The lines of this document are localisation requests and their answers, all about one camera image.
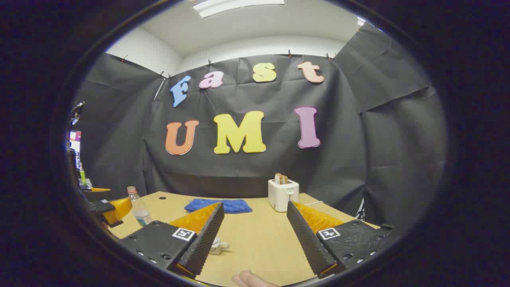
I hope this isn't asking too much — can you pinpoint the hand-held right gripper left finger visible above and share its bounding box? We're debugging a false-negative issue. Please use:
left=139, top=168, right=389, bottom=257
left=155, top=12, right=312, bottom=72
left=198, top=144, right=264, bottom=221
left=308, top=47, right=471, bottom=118
left=120, top=201, right=225, bottom=279

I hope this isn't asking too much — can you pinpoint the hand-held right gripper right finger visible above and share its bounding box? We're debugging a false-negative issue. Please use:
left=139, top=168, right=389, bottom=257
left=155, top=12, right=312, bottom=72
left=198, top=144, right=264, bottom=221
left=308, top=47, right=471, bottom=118
left=287, top=201, right=395, bottom=279

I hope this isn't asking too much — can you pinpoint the white ceramic teacup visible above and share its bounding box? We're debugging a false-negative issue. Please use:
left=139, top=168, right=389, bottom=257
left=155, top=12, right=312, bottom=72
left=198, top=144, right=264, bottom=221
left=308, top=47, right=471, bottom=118
left=208, top=237, right=231, bottom=256

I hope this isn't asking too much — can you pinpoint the clear plastic water bottle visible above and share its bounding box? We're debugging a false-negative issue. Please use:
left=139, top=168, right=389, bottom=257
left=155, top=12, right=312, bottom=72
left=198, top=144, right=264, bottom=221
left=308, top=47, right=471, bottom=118
left=127, top=186, right=153, bottom=227

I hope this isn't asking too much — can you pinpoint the blue towel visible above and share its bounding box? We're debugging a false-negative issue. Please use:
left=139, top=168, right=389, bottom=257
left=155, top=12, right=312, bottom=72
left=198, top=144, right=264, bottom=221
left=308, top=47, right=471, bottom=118
left=184, top=199, right=253, bottom=214

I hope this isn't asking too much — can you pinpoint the white toaster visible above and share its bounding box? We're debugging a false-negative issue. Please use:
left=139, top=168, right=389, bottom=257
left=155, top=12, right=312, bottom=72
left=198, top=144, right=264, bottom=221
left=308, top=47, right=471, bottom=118
left=268, top=179, right=300, bottom=212

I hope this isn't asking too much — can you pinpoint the computer monitor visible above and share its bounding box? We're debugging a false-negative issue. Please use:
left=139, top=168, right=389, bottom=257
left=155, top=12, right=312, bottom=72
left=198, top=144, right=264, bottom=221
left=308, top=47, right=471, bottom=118
left=69, top=130, right=82, bottom=154

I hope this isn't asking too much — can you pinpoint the black backdrop cloth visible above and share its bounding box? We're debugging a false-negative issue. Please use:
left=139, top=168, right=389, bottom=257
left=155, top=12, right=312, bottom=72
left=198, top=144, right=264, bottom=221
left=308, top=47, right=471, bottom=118
left=72, top=22, right=449, bottom=236

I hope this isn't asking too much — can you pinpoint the ceiling light panel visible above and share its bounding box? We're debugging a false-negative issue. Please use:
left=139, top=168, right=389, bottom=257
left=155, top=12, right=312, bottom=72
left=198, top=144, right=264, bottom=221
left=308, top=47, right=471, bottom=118
left=192, top=0, right=285, bottom=18

